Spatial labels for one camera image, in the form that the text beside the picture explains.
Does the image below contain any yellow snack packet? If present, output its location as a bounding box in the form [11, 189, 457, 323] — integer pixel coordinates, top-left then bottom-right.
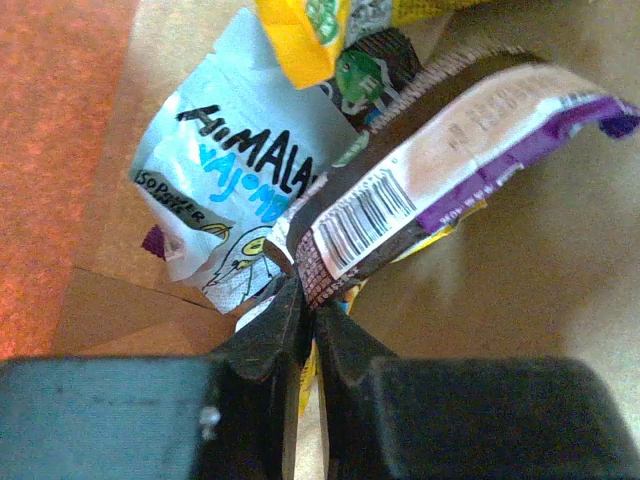
[256, 0, 477, 89]

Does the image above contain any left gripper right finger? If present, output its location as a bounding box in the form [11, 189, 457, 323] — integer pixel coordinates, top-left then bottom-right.
[314, 303, 635, 479]

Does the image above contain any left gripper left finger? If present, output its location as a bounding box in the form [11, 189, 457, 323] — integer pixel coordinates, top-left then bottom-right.
[1, 278, 303, 479]

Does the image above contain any brown M&M candy packet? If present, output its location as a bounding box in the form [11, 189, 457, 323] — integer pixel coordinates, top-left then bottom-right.
[319, 28, 421, 131]

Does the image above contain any red brown paper bag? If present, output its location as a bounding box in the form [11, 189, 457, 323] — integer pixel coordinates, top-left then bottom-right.
[1, 1, 639, 431]

